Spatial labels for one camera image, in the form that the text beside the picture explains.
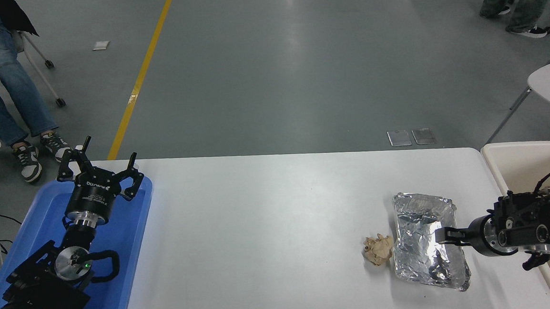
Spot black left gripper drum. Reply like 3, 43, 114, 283
62, 167, 122, 221

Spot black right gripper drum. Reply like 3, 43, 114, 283
466, 215, 491, 258

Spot foil tray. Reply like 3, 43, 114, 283
390, 189, 472, 296

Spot metal floor plate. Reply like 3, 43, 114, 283
411, 127, 437, 145
387, 129, 412, 147

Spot blue plastic tray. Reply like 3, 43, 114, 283
0, 174, 161, 309

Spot crumpled tan paper ball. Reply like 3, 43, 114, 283
362, 233, 395, 268

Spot large pale bin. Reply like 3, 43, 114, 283
480, 139, 550, 309

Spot grey wheeled chair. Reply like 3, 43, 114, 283
0, 28, 69, 140

